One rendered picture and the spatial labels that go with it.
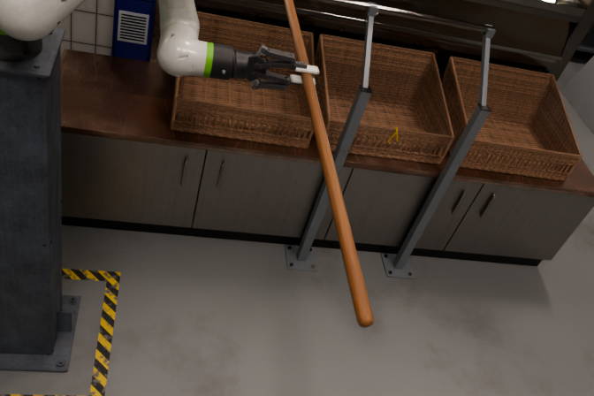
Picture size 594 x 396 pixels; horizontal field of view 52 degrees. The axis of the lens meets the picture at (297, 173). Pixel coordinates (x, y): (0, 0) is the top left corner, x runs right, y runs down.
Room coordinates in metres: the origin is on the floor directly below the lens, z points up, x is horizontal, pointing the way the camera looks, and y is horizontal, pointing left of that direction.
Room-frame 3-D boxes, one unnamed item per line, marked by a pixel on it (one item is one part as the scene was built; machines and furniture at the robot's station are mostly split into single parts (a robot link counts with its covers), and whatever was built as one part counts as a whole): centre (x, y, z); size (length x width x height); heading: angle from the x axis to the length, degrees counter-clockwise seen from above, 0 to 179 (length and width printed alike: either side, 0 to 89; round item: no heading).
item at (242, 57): (1.41, 0.21, 1.20); 0.09 x 0.07 x 0.08; 109
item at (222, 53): (1.39, 0.28, 1.20); 0.12 x 0.06 x 0.09; 19
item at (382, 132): (2.28, -0.24, 0.72); 0.56 x 0.49 x 0.28; 109
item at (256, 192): (2.23, -0.13, 0.29); 2.42 x 0.56 x 0.58; 108
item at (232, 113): (2.10, 0.32, 0.72); 0.56 x 0.49 x 0.28; 107
